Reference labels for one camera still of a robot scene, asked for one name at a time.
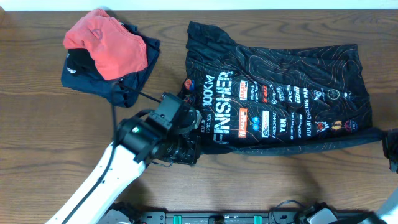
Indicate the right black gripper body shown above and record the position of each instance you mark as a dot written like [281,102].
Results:
[392,147]

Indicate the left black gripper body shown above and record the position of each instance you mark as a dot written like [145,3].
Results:
[176,149]

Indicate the black printed cycling jersey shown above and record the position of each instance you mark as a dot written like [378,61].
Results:
[275,102]

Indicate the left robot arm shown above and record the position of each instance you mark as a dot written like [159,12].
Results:
[150,136]

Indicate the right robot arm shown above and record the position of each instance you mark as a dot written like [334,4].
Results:
[387,213]

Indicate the red folded shirt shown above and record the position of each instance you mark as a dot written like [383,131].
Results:
[116,51]

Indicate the navy folded garment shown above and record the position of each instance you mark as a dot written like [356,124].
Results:
[79,73]

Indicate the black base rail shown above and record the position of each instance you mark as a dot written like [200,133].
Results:
[217,218]

